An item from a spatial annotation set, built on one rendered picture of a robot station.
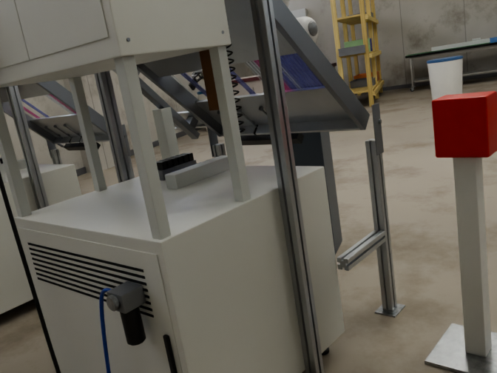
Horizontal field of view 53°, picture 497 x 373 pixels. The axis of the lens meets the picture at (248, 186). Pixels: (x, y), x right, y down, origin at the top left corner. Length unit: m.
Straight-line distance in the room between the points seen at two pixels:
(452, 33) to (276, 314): 10.14
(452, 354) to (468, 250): 0.34
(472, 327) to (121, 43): 1.24
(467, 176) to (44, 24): 1.12
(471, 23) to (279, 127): 10.07
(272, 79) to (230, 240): 0.41
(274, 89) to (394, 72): 10.06
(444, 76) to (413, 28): 3.64
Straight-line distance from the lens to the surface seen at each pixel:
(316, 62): 1.51
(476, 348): 1.69
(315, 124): 1.85
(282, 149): 1.29
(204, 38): 1.16
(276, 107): 1.27
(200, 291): 1.16
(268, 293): 1.34
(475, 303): 1.61
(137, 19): 1.05
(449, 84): 7.76
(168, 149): 2.26
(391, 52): 11.28
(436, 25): 11.23
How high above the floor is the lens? 0.94
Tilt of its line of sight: 13 degrees down
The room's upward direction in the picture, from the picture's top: 9 degrees counter-clockwise
